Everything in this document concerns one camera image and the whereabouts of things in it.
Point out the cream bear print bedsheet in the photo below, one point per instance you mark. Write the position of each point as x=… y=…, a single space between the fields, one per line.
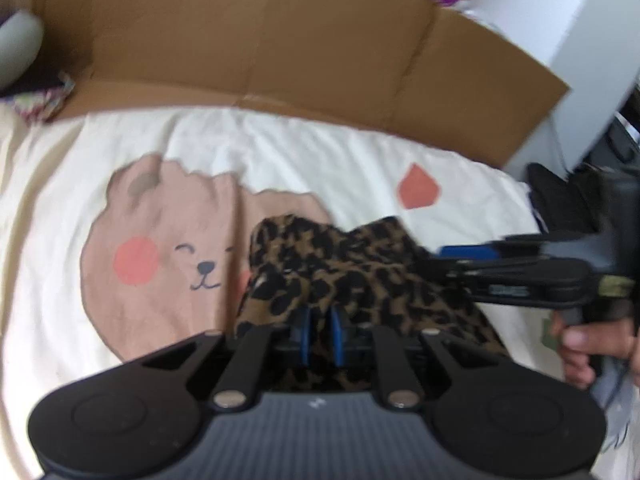
x=124 y=259

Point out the leopard print garment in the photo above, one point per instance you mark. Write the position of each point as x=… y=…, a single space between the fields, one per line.
x=372 y=273

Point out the grey neck pillow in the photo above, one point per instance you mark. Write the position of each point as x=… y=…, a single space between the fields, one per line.
x=21 y=40

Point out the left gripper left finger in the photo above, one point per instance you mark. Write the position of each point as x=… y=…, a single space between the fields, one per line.
x=260 y=360

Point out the floral folded cloth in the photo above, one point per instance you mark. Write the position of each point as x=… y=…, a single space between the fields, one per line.
x=42 y=104

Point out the brown cardboard sheet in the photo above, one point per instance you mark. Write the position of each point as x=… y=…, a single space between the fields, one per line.
x=407 y=67

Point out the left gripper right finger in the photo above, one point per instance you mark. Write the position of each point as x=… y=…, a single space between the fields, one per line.
x=376 y=349

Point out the person's right hand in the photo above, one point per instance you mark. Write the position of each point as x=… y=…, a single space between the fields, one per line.
x=577 y=344

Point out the white pillar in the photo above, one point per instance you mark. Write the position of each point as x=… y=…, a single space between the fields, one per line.
x=593 y=45

